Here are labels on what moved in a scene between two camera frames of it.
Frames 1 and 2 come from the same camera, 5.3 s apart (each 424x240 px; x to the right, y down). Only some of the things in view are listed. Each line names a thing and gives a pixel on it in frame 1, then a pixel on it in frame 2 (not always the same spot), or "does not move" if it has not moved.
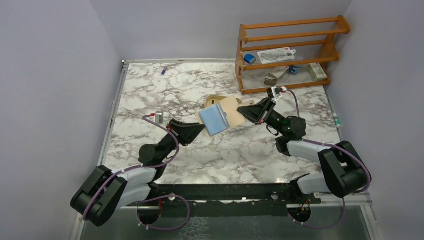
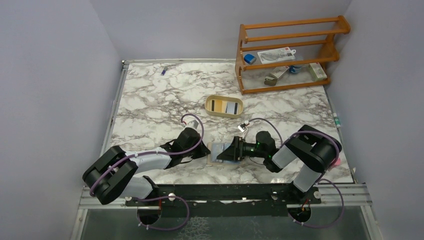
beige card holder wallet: x=234 y=115 -> x=216 y=148
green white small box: x=317 y=71 does not move
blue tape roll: x=295 y=69 does not move
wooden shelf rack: x=287 y=54 does not move
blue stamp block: x=250 y=58 does not move
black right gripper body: x=266 y=110 -> x=238 y=148
